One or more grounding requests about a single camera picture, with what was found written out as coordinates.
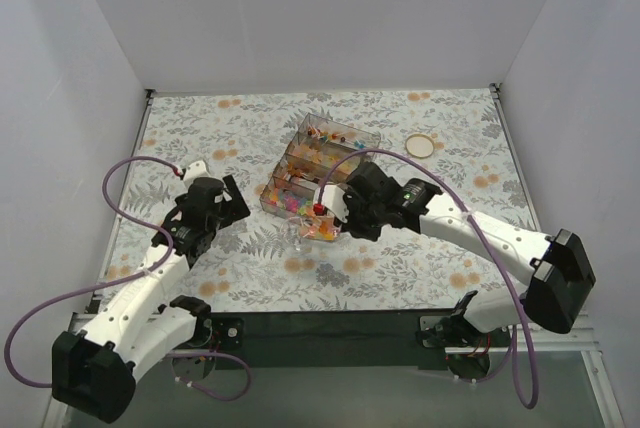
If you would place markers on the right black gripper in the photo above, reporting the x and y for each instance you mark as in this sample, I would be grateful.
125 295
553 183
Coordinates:
351 215

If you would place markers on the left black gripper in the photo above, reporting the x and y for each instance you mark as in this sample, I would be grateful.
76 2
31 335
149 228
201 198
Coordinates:
232 199

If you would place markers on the clear compartment candy box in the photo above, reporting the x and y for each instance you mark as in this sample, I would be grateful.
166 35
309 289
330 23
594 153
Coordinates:
316 146

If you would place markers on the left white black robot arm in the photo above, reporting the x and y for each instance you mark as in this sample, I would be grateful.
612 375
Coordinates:
96 369

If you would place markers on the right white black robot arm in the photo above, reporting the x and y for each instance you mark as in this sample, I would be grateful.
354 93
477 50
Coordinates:
550 276

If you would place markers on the round wooden jar lid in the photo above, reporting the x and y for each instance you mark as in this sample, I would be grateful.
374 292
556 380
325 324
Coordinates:
419 146

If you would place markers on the floral patterned table mat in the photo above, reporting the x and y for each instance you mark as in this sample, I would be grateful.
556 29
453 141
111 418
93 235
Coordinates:
260 264

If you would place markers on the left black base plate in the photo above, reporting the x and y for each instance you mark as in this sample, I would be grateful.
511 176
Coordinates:
225 335

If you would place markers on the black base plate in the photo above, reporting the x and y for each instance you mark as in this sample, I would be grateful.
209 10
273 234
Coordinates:
466 351
225 335

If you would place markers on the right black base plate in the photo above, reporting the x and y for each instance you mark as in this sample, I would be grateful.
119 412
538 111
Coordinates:
466 351

